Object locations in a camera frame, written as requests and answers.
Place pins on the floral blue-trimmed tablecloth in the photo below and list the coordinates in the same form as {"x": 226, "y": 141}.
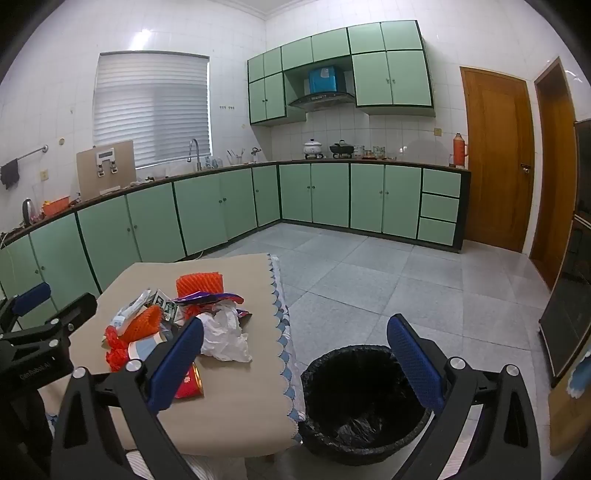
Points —
{"x": 286, "y": 341}

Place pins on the black lined trash bin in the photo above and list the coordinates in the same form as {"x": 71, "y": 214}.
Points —
{"x": 351, "y": 392}

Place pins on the small orange foam net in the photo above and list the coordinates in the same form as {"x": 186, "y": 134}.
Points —
{"x": 143, "y": 323}

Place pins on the blue scalloped cloth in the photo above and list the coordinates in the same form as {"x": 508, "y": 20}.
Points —
{"x": 581, "y": 374}

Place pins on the white blue red-edged packet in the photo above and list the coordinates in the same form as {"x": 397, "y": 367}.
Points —
{"x": 143, "y": 348}

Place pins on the purple snack wrapper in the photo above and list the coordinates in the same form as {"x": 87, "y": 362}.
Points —
{"x": 203, "y": 299}

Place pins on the white pot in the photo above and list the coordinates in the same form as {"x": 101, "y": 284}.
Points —
{"x": 314, "y": 148}

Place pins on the small white printed packet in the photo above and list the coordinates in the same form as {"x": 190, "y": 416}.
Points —
{"x": 129, "y": 310}

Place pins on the utensil holder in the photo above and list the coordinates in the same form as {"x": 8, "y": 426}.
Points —
{"x": 236, "y": 159}

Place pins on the green white printed packet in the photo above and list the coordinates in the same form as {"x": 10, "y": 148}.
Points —
{"x": 164, "y": 300}

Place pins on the blue box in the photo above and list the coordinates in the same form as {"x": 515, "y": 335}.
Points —
{"x": 323, "y": 79}

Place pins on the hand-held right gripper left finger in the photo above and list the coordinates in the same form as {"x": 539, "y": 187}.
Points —
{"x": 178, "y": 364}

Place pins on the metal towel bar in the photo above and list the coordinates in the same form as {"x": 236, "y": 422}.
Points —
{"x": 32, "y": 153}

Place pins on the range hood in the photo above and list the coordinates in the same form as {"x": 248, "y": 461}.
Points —
{"x": 321, "y": 98}

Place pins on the red gold paper packet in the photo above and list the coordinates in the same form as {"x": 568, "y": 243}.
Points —
{"x": 189, "y": 383}

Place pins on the orange basin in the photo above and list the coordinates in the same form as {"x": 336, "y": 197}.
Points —
{"x": 55, "y": 207}

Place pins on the metal faucet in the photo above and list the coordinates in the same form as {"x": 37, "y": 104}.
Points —
{"x": 198, "y": 161}

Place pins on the green base cabinet run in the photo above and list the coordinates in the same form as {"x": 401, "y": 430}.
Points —
{"x": 332, "y": 198}

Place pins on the beige tablecloth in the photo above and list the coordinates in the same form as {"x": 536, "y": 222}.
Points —
{"x": 249, "y": 286}

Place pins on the brown cardboard board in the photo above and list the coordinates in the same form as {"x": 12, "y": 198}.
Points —
{"x": 87, "y": 175}

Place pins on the black wok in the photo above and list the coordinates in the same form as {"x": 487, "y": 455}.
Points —
{"x": 341, "y": 148}

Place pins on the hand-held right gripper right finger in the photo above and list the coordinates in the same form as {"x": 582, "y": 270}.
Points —
{"x": 413, "y": 364}

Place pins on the green wall cabinet unit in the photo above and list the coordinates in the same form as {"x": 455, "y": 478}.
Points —
{"x": 388, "y": 78}

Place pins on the black glass cabinet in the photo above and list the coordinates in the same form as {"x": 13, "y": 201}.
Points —
{"x": 572, "y": 300}

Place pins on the patterned container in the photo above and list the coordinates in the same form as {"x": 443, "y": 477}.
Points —
{"x": 378, "y": 151}

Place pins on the red wrapper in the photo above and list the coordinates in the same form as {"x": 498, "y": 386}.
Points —
{"x": 115, "y": 355}

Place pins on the white window blind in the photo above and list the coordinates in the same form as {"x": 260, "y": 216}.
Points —
{"x": 147, "y": 106}

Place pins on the plain wooden door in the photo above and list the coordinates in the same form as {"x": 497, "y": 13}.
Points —
{"x": 554, "y": 184}

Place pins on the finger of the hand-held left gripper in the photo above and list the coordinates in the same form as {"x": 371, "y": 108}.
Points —
{"x": 69, "y": 314}
{"x": 32, "y": 296}

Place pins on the dark towel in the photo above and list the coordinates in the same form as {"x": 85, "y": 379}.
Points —
{"x": 10, "y": 174}

